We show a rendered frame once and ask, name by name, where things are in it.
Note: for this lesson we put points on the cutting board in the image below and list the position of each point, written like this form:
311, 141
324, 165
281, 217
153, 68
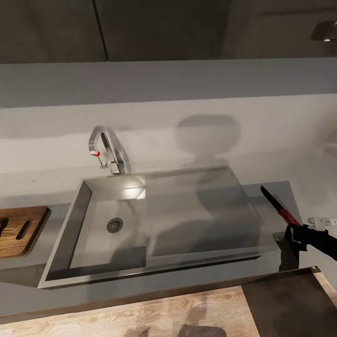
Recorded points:
13, 222

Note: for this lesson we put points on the cabinet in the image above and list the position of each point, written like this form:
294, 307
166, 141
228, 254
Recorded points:
163, 30
50, 31

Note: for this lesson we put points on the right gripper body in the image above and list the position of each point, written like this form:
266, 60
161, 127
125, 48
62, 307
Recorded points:
310, 236

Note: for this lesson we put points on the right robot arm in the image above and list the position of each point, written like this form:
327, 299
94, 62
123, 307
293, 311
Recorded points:
316, 235

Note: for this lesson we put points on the drop in sink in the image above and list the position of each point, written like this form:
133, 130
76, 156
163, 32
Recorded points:
128, 224

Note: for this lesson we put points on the parer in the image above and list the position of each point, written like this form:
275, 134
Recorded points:
288, 216

